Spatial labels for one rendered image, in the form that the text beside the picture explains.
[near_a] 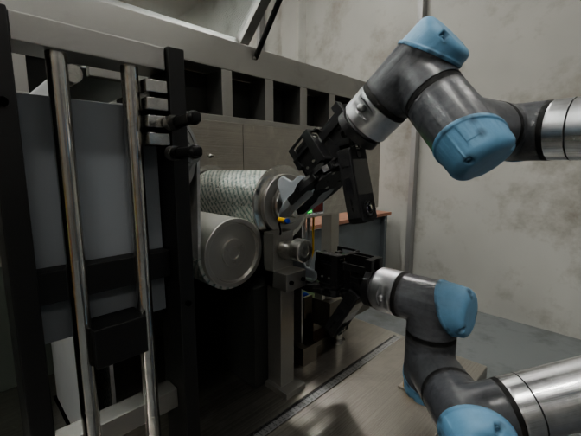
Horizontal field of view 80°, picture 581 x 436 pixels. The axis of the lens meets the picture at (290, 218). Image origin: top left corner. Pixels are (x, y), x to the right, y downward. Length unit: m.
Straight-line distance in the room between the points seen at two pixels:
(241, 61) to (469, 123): 0.75
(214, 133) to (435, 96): 0.64
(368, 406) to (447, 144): 0.48
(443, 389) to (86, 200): 0.47
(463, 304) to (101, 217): 0.47
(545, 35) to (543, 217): 1.38
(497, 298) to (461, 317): 3.08
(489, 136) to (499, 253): 3.12
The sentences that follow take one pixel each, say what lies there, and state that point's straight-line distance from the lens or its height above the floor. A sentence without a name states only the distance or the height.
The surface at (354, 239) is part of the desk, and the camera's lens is 3.32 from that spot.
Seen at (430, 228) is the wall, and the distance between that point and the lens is 3.69.
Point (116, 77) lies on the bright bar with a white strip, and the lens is 0.48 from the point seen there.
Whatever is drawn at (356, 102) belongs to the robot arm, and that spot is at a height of 1.41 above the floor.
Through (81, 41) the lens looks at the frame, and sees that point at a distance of 0.37.
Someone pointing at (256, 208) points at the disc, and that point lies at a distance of 0.62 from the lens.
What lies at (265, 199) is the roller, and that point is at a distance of 0.62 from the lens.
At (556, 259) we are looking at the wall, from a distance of 3.44.
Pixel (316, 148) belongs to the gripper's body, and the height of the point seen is 1.35.
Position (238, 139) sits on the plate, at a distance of 1.00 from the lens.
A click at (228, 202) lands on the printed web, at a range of 0.70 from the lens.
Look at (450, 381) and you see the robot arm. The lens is 0.53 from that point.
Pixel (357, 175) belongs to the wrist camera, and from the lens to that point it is 0.52.
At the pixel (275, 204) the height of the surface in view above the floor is 1.25.
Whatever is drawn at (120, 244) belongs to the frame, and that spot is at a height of 1.24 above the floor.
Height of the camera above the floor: 1.32
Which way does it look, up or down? 9 degrees down
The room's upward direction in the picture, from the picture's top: straight up
